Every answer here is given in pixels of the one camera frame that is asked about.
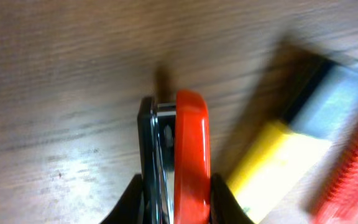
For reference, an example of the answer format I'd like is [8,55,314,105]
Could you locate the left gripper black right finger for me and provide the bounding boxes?
[210,174,254,224]

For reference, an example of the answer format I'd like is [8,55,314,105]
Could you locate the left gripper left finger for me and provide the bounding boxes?
[101,174,144,224]

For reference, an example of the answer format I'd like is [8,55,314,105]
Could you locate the orange utility knife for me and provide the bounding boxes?
[311,127,358,224]

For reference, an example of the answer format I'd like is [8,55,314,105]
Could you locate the yellow highlighter marker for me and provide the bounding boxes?
[227,60,358,223]

